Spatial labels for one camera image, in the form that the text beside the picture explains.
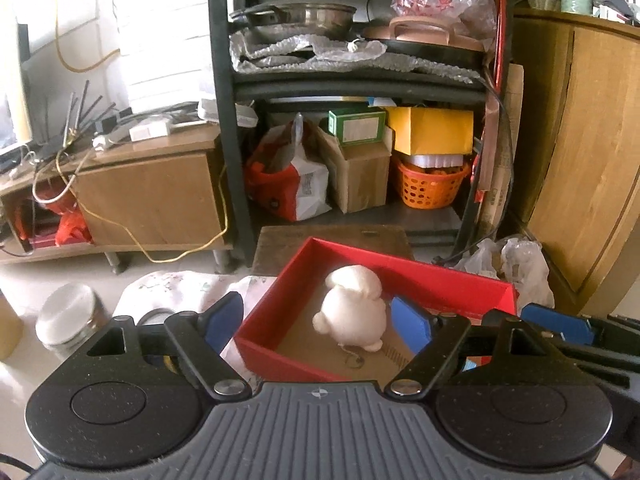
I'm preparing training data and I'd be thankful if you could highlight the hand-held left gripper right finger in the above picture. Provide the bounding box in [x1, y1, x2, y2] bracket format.
[382, 296, 566, 403]

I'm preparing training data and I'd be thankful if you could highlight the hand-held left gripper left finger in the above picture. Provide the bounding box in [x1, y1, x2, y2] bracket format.
[85, 291, 253, 403]

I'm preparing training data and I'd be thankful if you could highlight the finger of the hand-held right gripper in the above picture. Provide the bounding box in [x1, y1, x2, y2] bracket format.
[562, 344, 635, 392]
[520, 303, 640, 348]

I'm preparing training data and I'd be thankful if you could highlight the white plush toy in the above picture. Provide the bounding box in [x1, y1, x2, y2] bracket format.
[312, 265, 388, 353]

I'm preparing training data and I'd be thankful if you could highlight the red cardboard box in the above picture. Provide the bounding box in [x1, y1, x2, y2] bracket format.
[234, 236, 521, 383]

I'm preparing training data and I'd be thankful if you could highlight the floral printed cloth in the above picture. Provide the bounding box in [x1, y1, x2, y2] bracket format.
[112, 270, 281, 381]

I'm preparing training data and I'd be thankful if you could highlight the brown cardboard board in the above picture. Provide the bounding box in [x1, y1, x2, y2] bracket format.
[250, 225, 416, 278]

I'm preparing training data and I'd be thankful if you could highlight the orange plastic basket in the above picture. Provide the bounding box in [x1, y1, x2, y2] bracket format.
[390, 155, 472, 210]

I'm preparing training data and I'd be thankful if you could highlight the low wooden cabinet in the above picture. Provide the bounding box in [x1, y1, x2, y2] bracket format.
[0, 135, 236, 266]

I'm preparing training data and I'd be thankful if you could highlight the brown cardboard box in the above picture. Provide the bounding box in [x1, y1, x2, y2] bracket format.
[315, 125, 392, 214]

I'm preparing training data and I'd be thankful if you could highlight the glass jar with white lid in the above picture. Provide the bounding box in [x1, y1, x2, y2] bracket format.
[35, 282, 106, 361]

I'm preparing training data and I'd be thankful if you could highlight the red and white sack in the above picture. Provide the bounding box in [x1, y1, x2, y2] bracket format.
[244, 112, 331, 222]

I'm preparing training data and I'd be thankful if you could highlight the tall wooden cabinet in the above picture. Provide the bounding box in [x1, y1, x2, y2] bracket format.
[505, 7, 640, 316]

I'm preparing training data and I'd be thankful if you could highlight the yellow box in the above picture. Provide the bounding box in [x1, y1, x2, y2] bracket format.
[387, 106, 475, 157]

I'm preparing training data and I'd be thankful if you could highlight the white power adapter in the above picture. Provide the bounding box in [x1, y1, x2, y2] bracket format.
[129, 119, 171, 142]

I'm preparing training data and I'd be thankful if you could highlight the green carton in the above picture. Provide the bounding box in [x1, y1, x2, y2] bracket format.
[327, 107, 388, 147]

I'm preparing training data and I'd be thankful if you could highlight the black router with antennas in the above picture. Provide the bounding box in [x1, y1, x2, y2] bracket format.
[62, 80, 131, 146]

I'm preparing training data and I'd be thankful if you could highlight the black shelf rack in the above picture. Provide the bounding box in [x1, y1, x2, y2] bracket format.
[206, 0, 516, 268]

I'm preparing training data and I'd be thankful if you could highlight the clear bubble wrap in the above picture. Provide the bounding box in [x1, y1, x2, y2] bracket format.
[229, 32, 488, 83]

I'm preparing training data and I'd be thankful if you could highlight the pink pot lid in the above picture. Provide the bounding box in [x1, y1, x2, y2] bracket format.
[360, 15, 486, 53]

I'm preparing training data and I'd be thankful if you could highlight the flat screen television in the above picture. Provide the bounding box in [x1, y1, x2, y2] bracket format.
[0, 20, 36, 156]

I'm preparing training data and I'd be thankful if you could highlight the steel pot with lid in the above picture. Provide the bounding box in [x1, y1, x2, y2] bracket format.
[229, 0, 358, 41]

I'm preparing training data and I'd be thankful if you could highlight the yellow cable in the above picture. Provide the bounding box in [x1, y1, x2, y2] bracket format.
[52, 0, 230, 265]

